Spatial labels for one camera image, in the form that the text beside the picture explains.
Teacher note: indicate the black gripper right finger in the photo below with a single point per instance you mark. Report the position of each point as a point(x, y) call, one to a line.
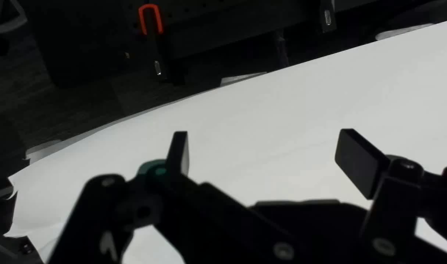
point(361, 159)

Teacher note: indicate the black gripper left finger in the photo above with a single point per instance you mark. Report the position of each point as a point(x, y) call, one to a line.
point(180, 156)

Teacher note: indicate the large white paper sheet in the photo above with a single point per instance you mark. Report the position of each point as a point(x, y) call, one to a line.
point(292, 123)

